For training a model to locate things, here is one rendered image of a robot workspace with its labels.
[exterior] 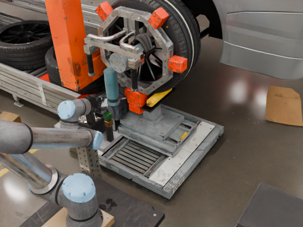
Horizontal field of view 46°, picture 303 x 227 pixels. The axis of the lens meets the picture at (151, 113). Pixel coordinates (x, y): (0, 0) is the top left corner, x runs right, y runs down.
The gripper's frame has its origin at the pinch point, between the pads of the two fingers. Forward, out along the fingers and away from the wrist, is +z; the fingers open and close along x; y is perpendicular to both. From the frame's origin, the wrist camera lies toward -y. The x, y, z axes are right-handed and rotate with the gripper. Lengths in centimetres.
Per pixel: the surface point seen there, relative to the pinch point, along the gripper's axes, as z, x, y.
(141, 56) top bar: 2.9, -15.7, 32.8
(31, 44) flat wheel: 70, 133, 13
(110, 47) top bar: 3.9, 5.6, 33.0
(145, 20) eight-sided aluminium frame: 14, -8, 52
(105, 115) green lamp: -2.2, -2.3, -5.1
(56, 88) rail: 45, 77, -12
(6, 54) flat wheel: 59, 150, 0
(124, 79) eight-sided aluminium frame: 38.6, 13.0, 10.6
